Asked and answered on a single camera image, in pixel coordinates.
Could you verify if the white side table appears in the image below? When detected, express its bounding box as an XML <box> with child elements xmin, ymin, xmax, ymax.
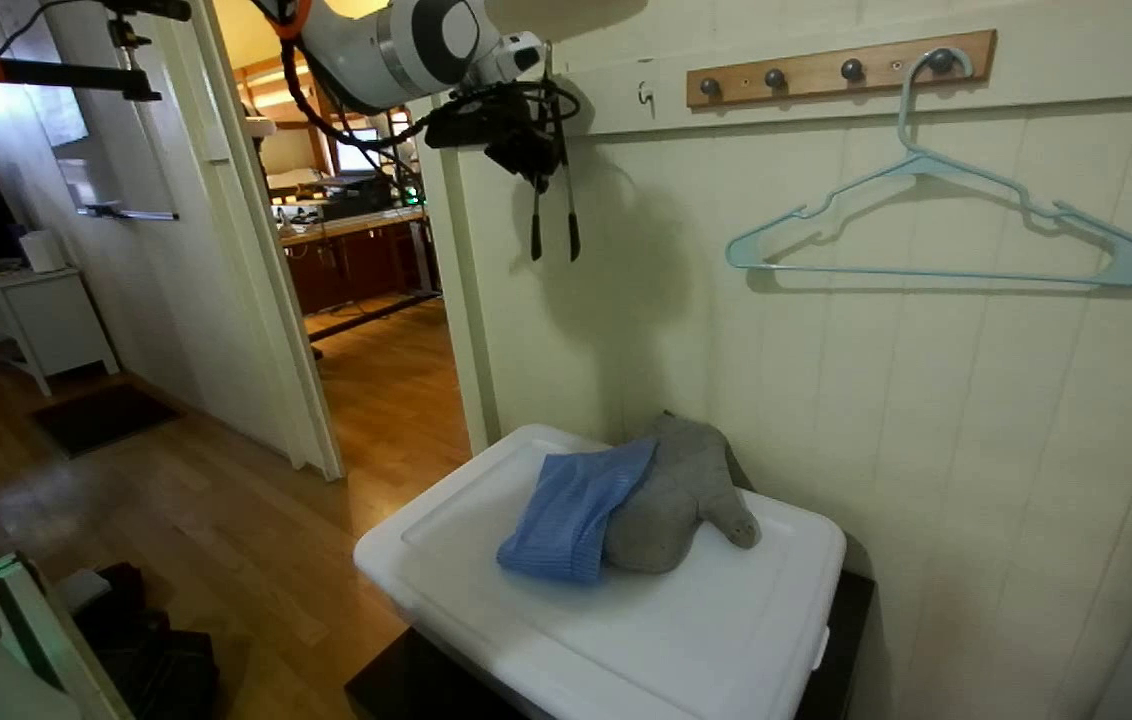
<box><xmin>0</xmin><ymin>258</ymin><xmax>122</xmax><ymax>404</ymax></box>

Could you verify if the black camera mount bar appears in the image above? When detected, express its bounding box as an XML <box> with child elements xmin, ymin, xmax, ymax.
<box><xmin>0</xmin><ymin>49</ymin><xmax>168</xmax><ymax>107</ymax></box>
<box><xmin>99</xmin><ymin>0</ymin><xmax>195</xmax><ymax>23</ymax></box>

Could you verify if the white storage bin lid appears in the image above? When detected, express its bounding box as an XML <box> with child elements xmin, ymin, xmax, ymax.
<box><xmin>346</xmin><ymin>420</ymin><xmax>850</xmax><ymax>720</ymax></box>

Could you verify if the grey oven mitt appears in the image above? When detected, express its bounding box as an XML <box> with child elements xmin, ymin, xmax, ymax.
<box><xmin>596</xmin><ymin>409</ymin><xmax>767</xmax><ymax>581</ymax></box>

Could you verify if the dark floor mat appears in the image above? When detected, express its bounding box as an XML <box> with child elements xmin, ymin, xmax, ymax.
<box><xmin>27</xmin><ymin>382</ymin><xmax>183</xmax><ymax>466</ymax></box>

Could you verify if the light blue plastic hanger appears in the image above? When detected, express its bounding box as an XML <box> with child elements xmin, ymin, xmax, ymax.
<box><xmin>721</xmin><ymin>44</ymin><xmax>1132</xmax><ymax>299</ymax></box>

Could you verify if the white wall hook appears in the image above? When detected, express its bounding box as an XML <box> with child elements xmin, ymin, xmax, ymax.
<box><xmin>633</xmin><ymin>59</ymin><xmax>662</xmax><ymax>121</ymax></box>

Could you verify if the wooden kitchen counter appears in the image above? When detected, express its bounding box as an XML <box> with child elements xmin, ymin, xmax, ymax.
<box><xmin>272</xmin><ymin>201</ymin><xmax>442</xmax><ymax>319</ymax></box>

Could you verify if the black bag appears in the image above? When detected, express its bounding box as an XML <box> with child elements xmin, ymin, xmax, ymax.
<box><xmin>65</xmin><ymin>557</ymin><xmax>233</xmax><ymax>720</ymax></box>

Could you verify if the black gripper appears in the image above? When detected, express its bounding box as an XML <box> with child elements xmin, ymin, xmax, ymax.
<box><xmin>418</xmin><ymin>78</ymin><xmax>583</xmax><ymax>192</ymax></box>

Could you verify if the wooden peg rack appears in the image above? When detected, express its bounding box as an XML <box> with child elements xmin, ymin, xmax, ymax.
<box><xmin>683</xmin><ymin>23</ymin><xmax>999</xmax><ymax>118</ymax></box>

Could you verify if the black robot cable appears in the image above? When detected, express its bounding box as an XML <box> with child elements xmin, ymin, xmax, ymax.
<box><xmin>272</xmin><ymin>35</ymin><xmax>463</xmax><ymax>151</ymax></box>

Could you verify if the blue pot holder cloth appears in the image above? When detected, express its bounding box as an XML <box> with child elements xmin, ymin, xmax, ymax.
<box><xmin>490</xmin><ymin>435</ymin><xmax>662</xmax><ymax>589</ymax></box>

